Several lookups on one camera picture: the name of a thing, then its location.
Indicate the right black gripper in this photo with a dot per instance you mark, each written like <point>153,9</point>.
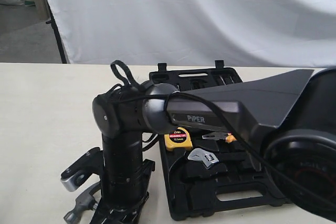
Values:
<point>123,202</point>

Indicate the claw hammer black handle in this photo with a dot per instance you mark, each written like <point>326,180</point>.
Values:
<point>84,202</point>

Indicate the adjustable wrench black handle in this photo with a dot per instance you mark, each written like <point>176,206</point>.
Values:
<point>209,159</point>

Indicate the black plastic tool case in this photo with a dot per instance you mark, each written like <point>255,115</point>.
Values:
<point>193,191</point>

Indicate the orange handled pliers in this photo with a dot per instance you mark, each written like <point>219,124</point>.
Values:
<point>227,137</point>

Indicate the right black Piper robot arm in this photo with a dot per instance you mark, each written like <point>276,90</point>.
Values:
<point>285,122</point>

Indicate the yellow tape measure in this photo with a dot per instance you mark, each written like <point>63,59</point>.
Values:
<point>178,138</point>

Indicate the black backdrop stand pole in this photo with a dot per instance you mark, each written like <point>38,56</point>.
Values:
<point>51,21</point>

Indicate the white backdrop cloth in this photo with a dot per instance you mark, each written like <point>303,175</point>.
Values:
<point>258,33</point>

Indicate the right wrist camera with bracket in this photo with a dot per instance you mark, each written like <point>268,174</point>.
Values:
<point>91,162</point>

